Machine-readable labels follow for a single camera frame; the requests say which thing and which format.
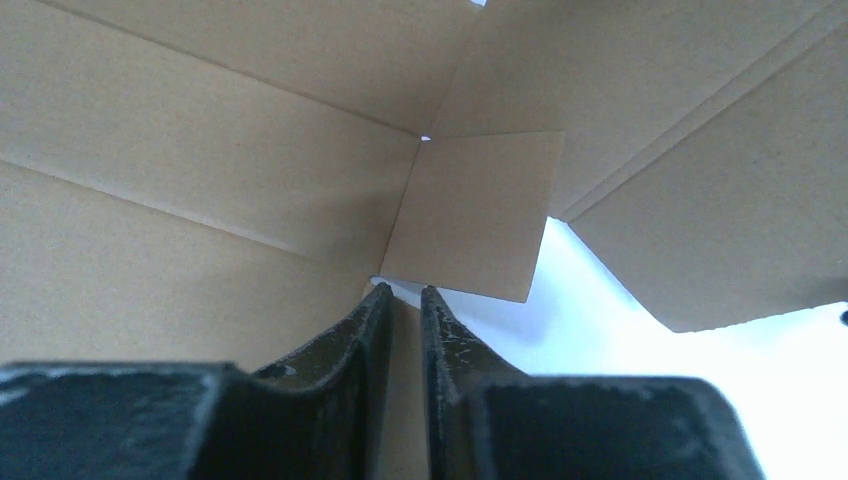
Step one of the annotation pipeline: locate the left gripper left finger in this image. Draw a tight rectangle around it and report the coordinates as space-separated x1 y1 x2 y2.
1 284 394 479

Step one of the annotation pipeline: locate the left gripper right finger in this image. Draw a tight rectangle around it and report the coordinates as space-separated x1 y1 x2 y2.
420 286 763 479

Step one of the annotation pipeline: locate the brown cardboard box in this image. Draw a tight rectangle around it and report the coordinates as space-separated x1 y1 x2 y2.
1 1 847 479

